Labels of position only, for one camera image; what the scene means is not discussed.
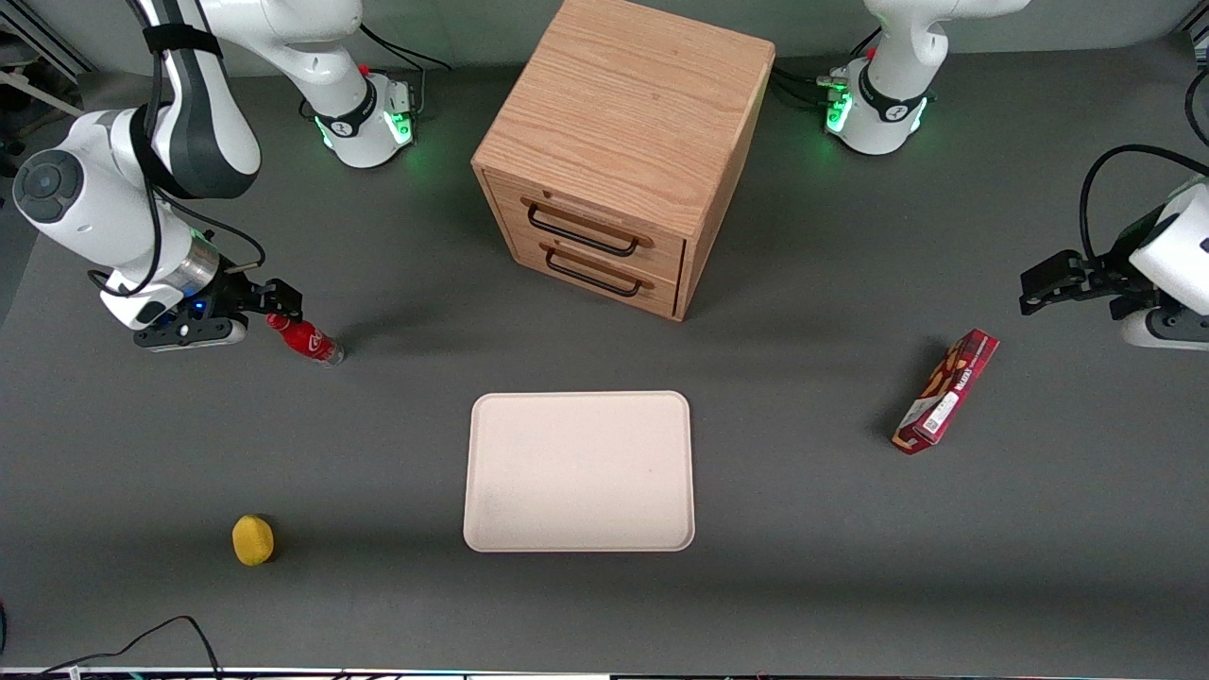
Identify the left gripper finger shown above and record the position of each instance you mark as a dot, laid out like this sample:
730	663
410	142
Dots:
1048	301
1053	274

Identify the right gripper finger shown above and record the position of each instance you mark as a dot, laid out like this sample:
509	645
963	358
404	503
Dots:
257	309
286	297

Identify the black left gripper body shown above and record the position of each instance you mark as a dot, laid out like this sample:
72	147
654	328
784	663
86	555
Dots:
1117	272

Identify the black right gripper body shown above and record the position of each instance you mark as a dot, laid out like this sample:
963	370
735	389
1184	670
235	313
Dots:
229	296

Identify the red coke bottle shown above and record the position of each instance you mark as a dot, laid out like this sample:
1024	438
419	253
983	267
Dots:
310	340

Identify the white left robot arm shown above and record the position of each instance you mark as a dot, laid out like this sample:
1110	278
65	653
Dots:
888	94

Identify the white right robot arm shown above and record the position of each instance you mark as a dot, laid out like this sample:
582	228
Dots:
85	208

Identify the beige rectangular tray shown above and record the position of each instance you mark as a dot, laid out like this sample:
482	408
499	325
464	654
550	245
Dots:
578	472

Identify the red snack box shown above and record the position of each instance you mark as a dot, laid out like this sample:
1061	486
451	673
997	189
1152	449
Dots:
945	392

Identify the yellow lemon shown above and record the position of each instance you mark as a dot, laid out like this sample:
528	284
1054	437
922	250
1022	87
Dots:
253	540

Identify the wooden drawer front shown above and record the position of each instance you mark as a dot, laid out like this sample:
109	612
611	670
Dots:
661	253
661	295

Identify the wooden drawer cabinet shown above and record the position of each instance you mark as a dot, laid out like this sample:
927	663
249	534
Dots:
623	104

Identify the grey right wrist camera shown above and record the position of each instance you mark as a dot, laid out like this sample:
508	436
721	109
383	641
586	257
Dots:
184	336

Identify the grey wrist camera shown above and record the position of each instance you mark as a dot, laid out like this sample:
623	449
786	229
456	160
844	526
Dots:
184	336
1166	331

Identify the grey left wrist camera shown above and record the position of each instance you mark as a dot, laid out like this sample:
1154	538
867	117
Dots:
1166	331

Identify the aluminium frame rail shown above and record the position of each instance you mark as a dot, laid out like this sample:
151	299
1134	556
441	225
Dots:
1198	42
47	47

